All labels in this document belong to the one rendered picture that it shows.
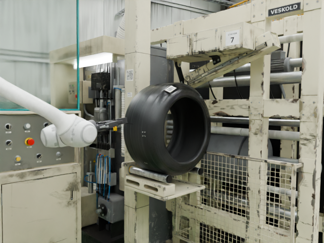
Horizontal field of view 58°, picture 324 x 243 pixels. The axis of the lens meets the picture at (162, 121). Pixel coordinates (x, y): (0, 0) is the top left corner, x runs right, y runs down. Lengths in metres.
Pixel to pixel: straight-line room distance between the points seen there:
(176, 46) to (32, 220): 1.46
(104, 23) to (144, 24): 9.70
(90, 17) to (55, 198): 9.90
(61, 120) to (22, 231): 1.06
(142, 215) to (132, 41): 1.17
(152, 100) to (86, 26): 9.94
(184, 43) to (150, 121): 0.68
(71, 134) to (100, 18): 10.62
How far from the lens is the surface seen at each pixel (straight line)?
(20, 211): 2.05
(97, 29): 11.57
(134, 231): 2.11
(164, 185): 1.67
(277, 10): 2.05
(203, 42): 1.91
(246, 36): 1.79
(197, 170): 1.86
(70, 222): 2.22
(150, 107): 1.58
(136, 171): 1.84
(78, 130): 1.16
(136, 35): 1.98
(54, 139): 1.31
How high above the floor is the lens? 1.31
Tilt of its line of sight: 3 degrees down
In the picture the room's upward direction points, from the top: 1 degrees clockwise
